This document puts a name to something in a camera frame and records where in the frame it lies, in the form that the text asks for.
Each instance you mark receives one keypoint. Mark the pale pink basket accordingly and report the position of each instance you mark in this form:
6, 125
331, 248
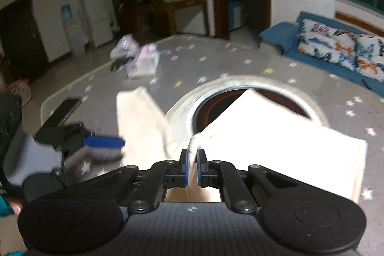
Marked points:
19, 92

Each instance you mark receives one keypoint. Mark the pink white tissue pack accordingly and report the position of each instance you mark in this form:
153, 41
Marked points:
144, 62

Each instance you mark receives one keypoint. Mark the dark wooden door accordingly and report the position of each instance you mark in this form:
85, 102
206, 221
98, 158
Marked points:
21, 40

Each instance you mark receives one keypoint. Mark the blue white small cabinet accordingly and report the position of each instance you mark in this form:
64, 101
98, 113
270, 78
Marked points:
237, 13

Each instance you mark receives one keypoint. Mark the wooden side desk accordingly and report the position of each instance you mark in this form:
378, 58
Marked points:
186, 2

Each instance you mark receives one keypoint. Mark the cream cloth garment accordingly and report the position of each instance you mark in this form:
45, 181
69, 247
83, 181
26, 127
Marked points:
270, 139

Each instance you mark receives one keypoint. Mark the white plastic bag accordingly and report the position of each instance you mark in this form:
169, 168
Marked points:
124, 44

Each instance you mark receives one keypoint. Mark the water dispenser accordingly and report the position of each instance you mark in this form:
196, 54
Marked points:
72, 31

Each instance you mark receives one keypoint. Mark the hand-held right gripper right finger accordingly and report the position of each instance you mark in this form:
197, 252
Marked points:
200, 167

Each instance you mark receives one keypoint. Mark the blue sofa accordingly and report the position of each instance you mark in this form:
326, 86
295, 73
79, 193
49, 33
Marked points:
279, 34

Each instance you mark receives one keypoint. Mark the white fridge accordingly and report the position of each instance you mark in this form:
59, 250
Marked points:
97, 19

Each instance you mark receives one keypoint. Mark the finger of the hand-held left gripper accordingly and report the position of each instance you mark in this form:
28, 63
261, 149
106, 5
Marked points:
103, 142

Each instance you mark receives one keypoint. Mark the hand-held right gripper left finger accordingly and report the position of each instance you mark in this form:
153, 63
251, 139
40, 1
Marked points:
186, 164

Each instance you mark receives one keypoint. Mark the black blue hand tool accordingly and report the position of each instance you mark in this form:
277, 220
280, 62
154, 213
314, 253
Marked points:
120, 65

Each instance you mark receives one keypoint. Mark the grey star-print tablecloth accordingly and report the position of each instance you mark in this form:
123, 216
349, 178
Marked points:
240, 64

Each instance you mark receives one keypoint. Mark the butterfly print cushion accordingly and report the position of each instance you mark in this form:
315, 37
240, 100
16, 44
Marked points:
324, 43
372, 55

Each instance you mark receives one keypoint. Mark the black round induction cooktop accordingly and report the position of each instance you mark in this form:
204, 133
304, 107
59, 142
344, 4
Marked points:
210, 112

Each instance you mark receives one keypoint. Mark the black phone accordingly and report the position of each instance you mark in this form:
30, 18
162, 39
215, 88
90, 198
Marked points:
63, 112

